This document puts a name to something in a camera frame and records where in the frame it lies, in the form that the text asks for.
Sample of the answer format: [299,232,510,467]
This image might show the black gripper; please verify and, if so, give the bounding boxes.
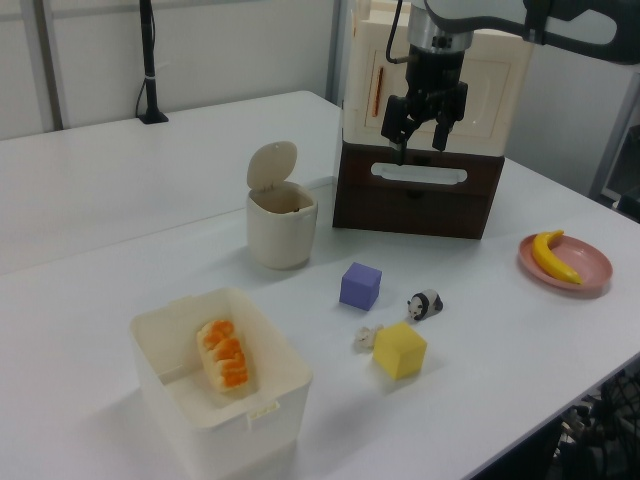
[381,43,470,167]

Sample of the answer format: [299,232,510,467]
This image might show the cream trash bin with lid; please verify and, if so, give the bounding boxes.
[244,140,320,271]

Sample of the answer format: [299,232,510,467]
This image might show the cream plastic storage cabinet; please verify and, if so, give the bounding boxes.
[341,0,531,156]

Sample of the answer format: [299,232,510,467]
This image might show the dark brown wooden drawer box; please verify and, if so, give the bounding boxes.
[332,142,506,241]

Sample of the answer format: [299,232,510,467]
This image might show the purple foam cube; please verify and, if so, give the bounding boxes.
[338,261,383,312]

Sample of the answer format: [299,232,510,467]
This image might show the yellow toy banana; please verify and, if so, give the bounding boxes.
[530,229,585,286]

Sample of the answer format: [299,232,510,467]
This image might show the small panda figurine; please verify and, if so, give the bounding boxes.
[405,288,445,324]

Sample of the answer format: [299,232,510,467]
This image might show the pink plate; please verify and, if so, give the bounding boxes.
[517,232,614,300]

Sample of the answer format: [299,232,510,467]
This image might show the yellow foam cube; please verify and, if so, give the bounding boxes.
[372,321,429,381]

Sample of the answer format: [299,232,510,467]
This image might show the toy bread with orange topping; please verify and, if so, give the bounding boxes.
[196,318,257,396]

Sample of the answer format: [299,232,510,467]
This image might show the white plastic storage container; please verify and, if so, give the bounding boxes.
[129,286,315,480]

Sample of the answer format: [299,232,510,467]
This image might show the orange cabinet door handle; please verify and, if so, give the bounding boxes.
[371,66,386,117]

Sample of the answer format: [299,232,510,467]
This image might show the white drawer handle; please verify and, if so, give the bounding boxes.
[370,162,469,184]

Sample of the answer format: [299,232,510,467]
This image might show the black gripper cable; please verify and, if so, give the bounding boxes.
[384,0,414,65]

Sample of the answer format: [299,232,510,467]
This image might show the black chair and cables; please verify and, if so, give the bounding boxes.
[554,369,640,480]

